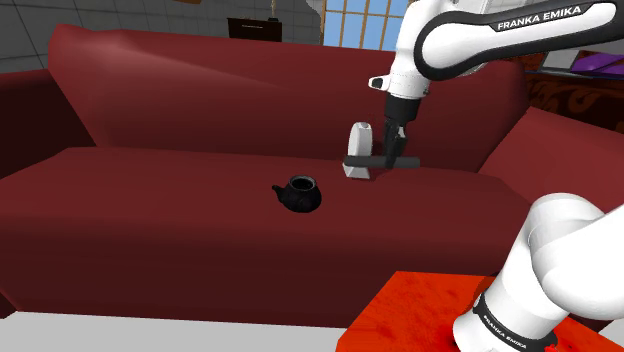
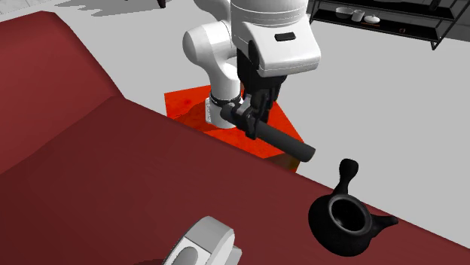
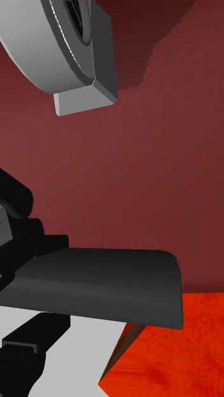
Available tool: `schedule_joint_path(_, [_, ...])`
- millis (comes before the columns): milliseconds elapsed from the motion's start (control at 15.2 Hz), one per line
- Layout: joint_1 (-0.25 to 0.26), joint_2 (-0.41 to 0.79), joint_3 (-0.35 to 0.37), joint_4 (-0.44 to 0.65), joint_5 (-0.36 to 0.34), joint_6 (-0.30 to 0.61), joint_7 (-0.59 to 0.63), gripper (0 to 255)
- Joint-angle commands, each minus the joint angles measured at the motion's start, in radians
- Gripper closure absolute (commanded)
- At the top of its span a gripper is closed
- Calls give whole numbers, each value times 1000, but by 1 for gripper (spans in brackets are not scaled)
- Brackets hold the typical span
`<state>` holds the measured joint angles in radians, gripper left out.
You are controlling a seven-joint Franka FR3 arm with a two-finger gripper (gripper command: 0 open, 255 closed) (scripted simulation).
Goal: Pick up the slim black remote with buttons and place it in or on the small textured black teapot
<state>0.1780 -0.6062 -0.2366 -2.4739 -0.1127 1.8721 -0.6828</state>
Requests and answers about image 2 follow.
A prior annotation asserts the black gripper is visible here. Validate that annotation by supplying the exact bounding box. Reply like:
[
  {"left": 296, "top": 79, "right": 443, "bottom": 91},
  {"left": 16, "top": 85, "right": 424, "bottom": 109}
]
[{"left": 231, "top": 39, "right": 288, "bottom": 141}]

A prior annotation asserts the red robot stand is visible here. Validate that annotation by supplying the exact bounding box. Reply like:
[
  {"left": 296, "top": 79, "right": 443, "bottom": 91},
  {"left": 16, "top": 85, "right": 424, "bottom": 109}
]
[{"left": 163, "top": 84, "right": 306, "bottom": 173}]

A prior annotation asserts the dark red sofa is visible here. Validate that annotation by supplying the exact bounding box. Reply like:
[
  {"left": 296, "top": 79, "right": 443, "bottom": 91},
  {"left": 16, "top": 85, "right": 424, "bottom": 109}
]
[{"left": 0, "top": 10, "right": 470, "bottom": 265}]

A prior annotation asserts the black teapot with side handle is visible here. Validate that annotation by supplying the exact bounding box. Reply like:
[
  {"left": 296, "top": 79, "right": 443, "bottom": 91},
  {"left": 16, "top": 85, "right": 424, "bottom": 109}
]
[{"left": 307, "top": 157, "right": 400, "bottom": 257}]

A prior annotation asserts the dark grey cylinder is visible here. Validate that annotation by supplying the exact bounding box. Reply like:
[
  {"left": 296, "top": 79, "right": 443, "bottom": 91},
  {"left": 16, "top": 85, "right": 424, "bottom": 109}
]
[{"left": 219, "top": 102, "right": 316, "bottom": 163}]

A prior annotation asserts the grey and white angular object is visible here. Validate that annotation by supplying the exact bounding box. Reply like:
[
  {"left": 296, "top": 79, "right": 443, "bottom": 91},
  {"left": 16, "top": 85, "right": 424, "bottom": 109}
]
[{"left": 163, "top": 215, "right": 243, "bottom": 265}]

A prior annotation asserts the black shelf with white dishes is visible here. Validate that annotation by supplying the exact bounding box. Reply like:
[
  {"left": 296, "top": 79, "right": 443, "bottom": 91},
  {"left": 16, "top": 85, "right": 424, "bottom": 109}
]
[{"left": 307, "top": 0, "right": 470, "bottom": 51}]

